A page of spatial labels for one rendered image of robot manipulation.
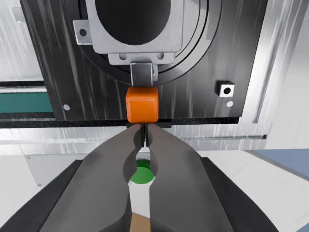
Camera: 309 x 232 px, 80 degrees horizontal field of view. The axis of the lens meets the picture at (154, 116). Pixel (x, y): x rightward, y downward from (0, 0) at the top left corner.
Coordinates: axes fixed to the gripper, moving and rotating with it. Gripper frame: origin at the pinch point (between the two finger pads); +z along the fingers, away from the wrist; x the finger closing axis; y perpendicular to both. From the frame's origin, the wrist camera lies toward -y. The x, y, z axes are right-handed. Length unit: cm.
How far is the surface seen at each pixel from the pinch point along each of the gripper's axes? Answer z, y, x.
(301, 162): 107, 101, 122
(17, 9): 10.5, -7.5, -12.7
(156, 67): 7.2, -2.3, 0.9
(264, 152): 107, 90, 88
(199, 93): 10.1, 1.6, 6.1
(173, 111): 10.1, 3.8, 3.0
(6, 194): 21, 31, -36
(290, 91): 21.1, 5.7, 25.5
